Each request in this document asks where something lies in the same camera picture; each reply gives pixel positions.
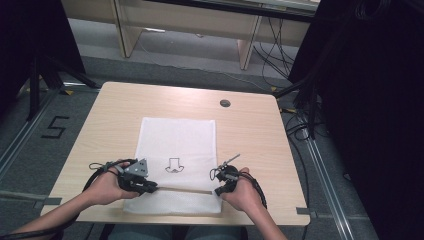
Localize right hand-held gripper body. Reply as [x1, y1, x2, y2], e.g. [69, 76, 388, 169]
[213, 153, 242, 188]

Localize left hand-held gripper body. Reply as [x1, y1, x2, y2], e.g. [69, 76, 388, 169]
[116, 158, 152, 194]

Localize white cloth with drawing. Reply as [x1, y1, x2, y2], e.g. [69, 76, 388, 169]
[123, 116, 224, 215]

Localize person's right hand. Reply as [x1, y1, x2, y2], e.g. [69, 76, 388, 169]
[219, 167, 265, 213]

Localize person's left hand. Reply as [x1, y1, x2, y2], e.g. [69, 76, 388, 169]
[82, 161, 141, 206]

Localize person's legs in jeans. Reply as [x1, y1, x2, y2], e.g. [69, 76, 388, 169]
[105, 224, 248, 240]

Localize grey tape strip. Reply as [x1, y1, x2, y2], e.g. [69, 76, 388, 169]
[32, 196, 63, 210]
[295, 206, 317, 220]

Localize black metal stand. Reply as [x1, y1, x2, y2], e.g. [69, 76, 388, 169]
[25, 52, 102, 122]
[273, 64, 323, 141]

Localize black curtain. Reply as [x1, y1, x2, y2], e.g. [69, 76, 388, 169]
[287, 0, 424, 240]
[0, 0, 87, 113]

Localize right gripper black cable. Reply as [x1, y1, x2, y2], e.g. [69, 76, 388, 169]
[209, 167, 268, 210]

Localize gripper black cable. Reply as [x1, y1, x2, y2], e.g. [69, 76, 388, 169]
[0, 158, 138, 240]
[209, 167, 268, 210]

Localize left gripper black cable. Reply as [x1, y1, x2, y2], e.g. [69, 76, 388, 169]
[0, 158, 138, 240]

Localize black floor cables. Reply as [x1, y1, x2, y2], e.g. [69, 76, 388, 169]
[282, 107, 316, 240]

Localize metal floor rail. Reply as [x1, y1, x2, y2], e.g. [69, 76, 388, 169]
[302, 134, 356, 240]
[0, 87, 59, 181]

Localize white floor cable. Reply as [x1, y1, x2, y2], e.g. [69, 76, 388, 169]
[135, 31, 279, 93]

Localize black cables under desk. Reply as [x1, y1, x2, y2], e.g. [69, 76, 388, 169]
[252, 15, 303, 83]

